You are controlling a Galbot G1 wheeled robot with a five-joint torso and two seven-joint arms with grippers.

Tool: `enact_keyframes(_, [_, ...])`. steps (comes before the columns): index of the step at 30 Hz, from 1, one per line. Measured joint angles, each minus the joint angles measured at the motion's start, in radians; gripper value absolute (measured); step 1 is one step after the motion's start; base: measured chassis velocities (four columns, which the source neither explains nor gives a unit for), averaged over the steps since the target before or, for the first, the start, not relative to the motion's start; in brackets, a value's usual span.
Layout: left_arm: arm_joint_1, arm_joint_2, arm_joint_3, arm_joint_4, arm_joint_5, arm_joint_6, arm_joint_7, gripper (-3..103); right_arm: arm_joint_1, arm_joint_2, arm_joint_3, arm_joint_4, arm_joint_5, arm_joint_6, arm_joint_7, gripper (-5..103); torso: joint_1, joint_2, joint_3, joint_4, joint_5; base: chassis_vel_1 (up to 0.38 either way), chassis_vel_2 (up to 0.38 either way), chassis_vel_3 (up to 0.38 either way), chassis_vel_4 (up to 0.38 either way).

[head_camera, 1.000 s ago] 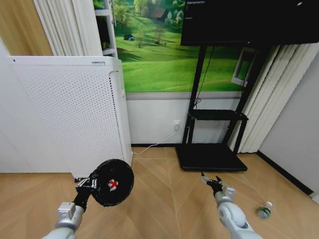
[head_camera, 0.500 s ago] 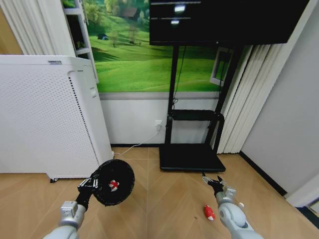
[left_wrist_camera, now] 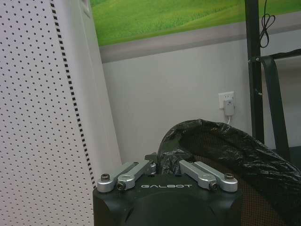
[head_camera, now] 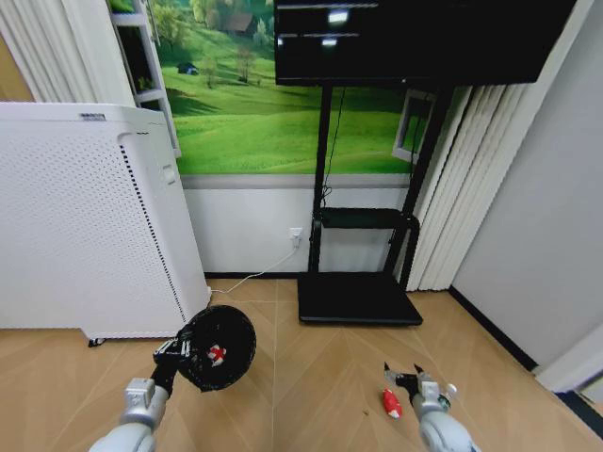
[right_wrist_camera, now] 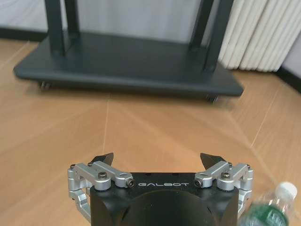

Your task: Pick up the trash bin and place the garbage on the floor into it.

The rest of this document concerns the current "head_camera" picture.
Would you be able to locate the white door frame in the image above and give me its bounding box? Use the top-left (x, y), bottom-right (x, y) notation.
top-left (532, 319), bottom-right (603, 405)

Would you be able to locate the white power cable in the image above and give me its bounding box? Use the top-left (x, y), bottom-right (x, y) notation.
top-left (205, 243), bottom-right (299, 296)

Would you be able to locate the white pleated curtain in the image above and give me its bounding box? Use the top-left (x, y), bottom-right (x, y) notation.
top-left (405, 84), bottom-right (544, 293)
top-left (0, 0), bottom-right (139, 107)

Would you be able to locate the black television stand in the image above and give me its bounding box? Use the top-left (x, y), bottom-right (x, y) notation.
top-left (297, 84), bottom-right (454, 328)

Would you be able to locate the black mesh trash bin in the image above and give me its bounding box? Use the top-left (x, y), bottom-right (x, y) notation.
top-left (174, 304), bottom-right (258, 394)

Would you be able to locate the black hanging cable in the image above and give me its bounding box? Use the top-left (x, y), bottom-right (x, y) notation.
top-left (321, 86), bottom-right (348, 209)

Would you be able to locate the white air purifier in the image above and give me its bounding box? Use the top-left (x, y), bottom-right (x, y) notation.
top-left (0, 102), bottom-right (211, 348)

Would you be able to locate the red snack wrapper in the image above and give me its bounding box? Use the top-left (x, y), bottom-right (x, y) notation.
top-left (381, 388), bottom-right (404, 421)

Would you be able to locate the black television screen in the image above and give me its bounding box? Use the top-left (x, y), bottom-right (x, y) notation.
top-left (273, 0), bottom-right (579, 88)

